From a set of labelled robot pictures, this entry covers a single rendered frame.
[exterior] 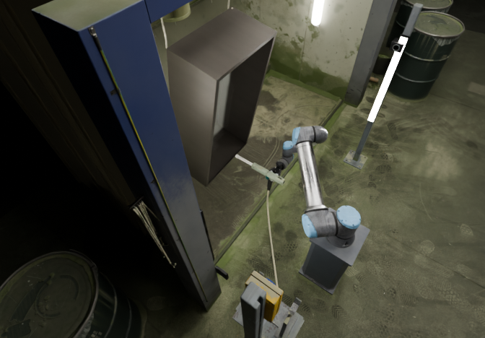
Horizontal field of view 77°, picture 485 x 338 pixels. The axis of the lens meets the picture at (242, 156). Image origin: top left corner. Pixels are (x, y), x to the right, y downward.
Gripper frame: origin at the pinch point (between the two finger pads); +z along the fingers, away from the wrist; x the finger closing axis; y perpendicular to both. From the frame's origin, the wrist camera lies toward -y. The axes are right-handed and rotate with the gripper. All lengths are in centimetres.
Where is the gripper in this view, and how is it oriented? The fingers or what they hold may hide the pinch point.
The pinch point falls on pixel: (270, 178)
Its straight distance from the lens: 256.7
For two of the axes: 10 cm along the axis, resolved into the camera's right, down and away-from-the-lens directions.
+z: -5.6, 5.6, -6.1
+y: -0.9, 6.9, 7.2
